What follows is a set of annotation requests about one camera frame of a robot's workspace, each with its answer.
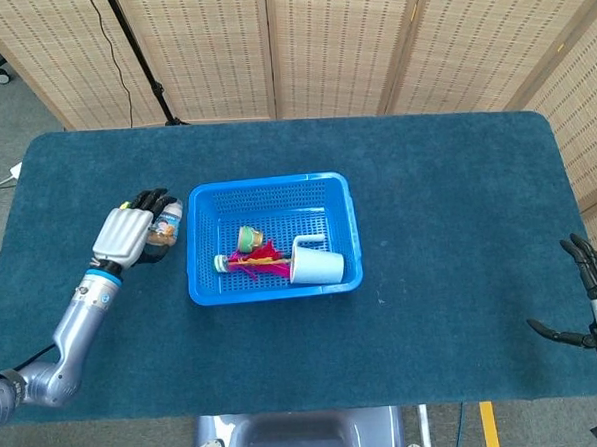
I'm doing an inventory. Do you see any blue plastic perforated basket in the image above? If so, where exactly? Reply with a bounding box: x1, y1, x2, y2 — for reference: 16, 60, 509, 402
182, 169, 367, 308

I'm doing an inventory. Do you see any black tripod stand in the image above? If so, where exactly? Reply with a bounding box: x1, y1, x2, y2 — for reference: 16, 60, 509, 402
104, 0, 190, 130

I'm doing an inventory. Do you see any white power adapter with cord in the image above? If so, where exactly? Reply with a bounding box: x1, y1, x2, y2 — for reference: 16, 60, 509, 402
0, 161, 26, 195

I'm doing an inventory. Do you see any small green labelled can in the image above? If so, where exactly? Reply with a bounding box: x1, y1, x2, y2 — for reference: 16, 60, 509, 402
235, 224, 266, 255

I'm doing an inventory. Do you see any bamboo folding screen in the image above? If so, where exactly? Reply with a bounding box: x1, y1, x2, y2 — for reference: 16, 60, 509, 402
499, 0, 597, 293
0, 0, 597, 138

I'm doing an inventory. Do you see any white mug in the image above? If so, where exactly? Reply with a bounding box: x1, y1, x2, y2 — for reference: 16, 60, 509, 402
286, 232, 347, 288

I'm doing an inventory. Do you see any teal table cloth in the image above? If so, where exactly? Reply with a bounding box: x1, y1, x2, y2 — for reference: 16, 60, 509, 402
0, 103, 597, 429

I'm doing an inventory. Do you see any thin black hanging cable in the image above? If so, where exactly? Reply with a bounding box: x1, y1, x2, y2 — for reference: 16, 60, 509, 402
88, 0, 136, 130

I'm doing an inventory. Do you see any colourful feather shuttlecock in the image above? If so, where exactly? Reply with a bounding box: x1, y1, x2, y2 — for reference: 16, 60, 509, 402
211, 238, 293, 285

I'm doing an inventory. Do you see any blue floor cable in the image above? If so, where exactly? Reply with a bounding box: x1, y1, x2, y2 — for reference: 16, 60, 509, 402
454, 402, 469, 447

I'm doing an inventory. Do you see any small labelled bottle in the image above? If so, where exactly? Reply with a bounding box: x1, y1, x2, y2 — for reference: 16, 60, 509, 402
144, 198, 187, 249

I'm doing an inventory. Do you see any grey blue robot torso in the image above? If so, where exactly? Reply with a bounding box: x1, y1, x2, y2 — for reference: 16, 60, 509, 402
173, 403, 427, 447

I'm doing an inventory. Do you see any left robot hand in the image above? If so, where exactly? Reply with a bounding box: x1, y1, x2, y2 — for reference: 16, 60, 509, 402
89, 187, 182, 273

